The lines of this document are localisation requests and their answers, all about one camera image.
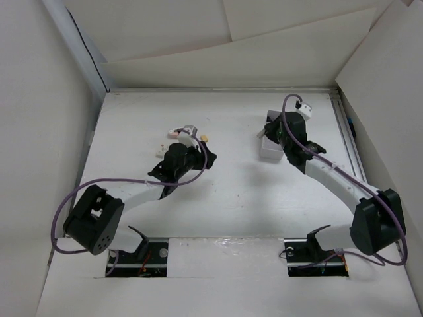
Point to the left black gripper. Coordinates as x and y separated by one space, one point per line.
200 160

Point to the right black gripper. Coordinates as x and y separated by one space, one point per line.
270 129

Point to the grey eraser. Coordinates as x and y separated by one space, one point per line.
261 134

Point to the pink white eraser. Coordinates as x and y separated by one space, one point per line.
173 133

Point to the white small eraser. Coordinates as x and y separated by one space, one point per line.
161 152

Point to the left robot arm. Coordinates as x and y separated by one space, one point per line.
94 222

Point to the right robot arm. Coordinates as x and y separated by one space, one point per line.
377 215

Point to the white divided paper container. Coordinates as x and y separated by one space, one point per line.
269 150

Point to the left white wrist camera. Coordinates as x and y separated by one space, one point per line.
186 135

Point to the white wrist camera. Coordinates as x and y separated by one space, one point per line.
186 135
304 110

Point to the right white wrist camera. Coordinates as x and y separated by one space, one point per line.
304 110

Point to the blue object on rail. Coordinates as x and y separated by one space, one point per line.
351 126

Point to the aluminium frame rail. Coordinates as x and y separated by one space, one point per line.
355 165

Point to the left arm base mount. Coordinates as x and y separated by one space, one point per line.
148 261

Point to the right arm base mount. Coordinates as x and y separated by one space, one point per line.
305 258

